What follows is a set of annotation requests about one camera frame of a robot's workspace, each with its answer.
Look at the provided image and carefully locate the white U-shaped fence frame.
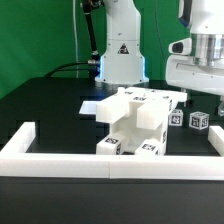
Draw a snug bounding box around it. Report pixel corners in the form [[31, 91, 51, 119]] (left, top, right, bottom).
[[0, 122, 224, 181]]

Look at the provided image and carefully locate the black cable bundle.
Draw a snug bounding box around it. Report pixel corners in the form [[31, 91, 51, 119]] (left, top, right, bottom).
[[43, 61, 101, 80]]

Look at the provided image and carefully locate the grey thin cable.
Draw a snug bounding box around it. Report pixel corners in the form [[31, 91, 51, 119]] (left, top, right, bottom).
[[72, 0, 81, 79]]

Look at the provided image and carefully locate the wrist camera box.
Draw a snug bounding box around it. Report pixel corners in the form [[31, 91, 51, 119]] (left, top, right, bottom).
[[168, 38, 192, 56]]

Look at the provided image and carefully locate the white chair seat part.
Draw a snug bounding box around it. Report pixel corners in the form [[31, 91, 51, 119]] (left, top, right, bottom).
[[110, 117, 168, 155]]

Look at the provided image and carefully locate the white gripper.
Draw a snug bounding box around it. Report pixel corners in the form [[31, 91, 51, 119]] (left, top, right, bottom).
[[165, 55, 224, 116]]

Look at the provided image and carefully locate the white marker sheet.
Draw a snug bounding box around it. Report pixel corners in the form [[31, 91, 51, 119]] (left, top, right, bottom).
[[79, 101, 107, 115]]

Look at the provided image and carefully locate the white chair back frame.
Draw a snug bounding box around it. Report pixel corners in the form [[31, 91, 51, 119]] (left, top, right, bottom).
[[96, 87, 185, 129]]

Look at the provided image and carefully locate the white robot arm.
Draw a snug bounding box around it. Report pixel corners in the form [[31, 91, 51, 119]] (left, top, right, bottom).
[[82, 0, 224, 116]]

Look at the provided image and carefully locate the white tagged cube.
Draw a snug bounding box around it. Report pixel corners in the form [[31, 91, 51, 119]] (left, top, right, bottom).
[[169, 109, 183, 126], [189, 111, 209, 130]]

